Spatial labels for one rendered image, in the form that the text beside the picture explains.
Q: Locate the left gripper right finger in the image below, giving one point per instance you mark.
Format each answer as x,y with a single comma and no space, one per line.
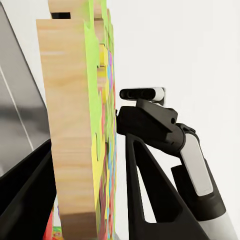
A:
174,220

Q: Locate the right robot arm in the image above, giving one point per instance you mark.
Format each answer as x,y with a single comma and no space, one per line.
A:
157,126

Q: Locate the board game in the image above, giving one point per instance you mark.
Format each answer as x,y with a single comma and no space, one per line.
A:
57,230

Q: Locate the toy box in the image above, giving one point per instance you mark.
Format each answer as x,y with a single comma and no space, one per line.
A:
24,123

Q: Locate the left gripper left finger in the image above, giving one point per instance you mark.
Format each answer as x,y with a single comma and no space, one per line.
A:
27,196

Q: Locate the jigsaw puzzle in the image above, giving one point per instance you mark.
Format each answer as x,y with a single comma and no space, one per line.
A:
77,58

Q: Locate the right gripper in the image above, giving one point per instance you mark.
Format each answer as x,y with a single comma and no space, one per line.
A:
153,123

